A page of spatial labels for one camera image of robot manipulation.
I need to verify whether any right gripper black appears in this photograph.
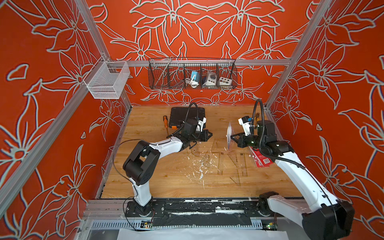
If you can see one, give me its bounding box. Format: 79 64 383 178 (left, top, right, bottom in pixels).
229 132 266 151

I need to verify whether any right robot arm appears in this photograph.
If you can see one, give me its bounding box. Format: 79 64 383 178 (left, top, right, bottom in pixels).
227 109 355 240

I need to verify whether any clear triangle ruler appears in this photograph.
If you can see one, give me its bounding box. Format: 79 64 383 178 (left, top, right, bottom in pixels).
211 140 225 153
201 153 211 169
228 151 239 169

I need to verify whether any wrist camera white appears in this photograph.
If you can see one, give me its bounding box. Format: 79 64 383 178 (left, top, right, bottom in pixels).
238 116 253 136
196 117 207 132

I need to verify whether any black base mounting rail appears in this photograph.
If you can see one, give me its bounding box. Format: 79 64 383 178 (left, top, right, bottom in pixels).
123 199 281 231

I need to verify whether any orange handled screwdriver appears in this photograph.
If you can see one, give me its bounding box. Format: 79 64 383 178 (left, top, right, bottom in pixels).
163 116 169 135

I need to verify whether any white timer device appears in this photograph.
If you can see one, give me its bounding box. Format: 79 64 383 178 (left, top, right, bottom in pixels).
203 72 218 87

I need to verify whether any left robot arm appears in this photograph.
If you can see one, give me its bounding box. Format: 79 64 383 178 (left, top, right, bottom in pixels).
123 118 213 216

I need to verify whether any white dotted cube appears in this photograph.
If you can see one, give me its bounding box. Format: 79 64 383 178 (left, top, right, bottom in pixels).
219 77 232 87

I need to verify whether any clear plastic wall bin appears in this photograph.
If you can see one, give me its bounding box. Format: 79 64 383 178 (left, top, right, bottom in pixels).
83 57 131 100

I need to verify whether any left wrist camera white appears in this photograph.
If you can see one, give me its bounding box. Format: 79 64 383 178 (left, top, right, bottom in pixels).
196 117 207 132

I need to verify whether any clear protractor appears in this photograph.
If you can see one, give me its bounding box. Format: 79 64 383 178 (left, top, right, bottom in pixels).
191 148 202 157

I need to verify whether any clear straight ruler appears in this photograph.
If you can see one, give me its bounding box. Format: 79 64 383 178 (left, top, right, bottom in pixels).
240 153 248 177
217 152 224 175

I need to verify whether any blue white small box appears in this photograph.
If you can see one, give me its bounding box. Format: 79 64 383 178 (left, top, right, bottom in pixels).
191 71 200 83

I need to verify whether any red ruler set package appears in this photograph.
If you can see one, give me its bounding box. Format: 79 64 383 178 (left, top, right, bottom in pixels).
226 123 233 151
250 147 273 168

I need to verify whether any black orange tool case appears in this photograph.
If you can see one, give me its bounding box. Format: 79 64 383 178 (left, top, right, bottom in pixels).
168 107 197 130

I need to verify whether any black wire wall basket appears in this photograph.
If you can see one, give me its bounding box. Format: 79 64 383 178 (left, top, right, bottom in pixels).
148 57 238 90

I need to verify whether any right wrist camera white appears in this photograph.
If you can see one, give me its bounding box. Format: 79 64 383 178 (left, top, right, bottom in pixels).
238 116 253 136

